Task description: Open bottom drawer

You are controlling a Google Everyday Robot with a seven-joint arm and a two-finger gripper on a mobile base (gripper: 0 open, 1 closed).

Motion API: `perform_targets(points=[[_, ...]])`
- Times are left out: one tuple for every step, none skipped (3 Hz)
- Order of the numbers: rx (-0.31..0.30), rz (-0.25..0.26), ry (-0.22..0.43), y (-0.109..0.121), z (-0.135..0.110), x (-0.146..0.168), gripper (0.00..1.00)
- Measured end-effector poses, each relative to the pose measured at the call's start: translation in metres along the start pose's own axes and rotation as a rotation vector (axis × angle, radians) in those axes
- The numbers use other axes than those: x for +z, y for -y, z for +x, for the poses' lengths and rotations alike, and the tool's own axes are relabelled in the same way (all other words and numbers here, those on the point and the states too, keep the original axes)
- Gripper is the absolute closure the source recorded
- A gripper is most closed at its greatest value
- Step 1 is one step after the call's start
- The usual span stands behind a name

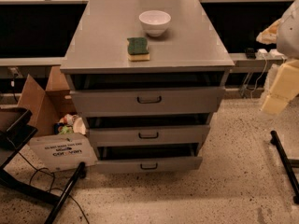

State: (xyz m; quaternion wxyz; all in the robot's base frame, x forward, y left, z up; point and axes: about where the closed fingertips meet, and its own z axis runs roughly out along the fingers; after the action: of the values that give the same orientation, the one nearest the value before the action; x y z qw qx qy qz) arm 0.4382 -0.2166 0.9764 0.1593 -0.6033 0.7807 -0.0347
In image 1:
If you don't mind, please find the crumpled trash in box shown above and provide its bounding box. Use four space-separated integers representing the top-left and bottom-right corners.
54 114 86 135

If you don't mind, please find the white ceramic bowl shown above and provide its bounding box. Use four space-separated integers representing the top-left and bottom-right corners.
139 10 171 37

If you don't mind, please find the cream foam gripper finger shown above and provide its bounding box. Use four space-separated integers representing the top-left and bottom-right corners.
261 60 299 115

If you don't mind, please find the white charger cable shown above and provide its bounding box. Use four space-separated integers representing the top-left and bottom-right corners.
249 54 269 100

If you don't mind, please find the black stand leg right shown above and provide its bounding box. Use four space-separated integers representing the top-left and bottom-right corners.
270 131 299 204

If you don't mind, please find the grey drawer cabinet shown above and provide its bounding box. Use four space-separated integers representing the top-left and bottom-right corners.
59 0 235 175

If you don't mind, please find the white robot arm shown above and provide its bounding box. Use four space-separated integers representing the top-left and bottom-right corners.
256 0 299 115

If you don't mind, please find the black floor cable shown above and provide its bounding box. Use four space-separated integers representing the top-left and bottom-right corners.
18 151 91 224

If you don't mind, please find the white power strip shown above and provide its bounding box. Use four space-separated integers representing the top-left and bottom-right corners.
257 49 284 59

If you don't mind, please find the black power adapter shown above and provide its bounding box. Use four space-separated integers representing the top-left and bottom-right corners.
245 48 256 59

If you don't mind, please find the brown cardboard box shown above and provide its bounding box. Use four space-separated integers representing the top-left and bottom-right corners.
18 66 97 172

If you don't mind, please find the grey middle drawer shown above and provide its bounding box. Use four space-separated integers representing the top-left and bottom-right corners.
88 125 210 147

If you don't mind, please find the grey top drawer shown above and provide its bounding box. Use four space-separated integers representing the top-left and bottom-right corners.
70 87 224 117

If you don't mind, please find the black stand frame left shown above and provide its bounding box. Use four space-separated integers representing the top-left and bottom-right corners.
0 106 87 224

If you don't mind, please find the grey bottom drawer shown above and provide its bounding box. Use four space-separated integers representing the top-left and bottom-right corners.
96 144 202 174

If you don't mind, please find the grey drawer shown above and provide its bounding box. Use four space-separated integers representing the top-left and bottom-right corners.
88 125 210 147
70 87 224 117
96 144 202 174

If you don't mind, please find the green yellow sponge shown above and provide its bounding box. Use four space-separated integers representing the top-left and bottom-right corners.
127 37 150 62

